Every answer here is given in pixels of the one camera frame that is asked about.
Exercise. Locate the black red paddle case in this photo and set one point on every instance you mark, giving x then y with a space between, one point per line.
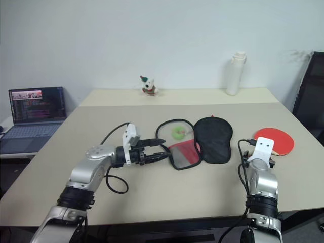
215 141

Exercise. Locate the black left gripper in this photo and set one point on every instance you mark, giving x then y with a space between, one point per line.
140 154

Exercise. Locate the black table underframe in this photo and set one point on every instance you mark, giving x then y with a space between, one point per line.
164 231

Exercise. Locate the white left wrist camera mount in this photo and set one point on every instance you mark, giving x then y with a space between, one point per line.
130 134

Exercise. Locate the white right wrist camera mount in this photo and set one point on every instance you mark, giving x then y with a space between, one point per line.
263 149

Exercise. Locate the white side desk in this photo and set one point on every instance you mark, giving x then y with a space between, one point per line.
17 155

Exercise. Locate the black office chair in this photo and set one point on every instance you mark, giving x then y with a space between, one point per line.
310 101

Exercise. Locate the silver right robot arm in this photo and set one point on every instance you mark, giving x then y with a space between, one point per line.
263 184

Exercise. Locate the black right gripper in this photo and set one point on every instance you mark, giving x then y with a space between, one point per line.
272 162

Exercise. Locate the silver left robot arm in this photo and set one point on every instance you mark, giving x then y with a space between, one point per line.
83 174

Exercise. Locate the red table tennis paddle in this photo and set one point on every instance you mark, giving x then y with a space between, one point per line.
281 139

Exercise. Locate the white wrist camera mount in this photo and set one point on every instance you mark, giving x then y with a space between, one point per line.
263 149
130 134

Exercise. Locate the white plush dog toy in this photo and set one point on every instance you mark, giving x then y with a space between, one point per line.
148 87

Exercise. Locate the blue open laptop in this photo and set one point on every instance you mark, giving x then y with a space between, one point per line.
35 108

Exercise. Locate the white water bottle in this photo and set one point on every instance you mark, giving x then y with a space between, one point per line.
235 76

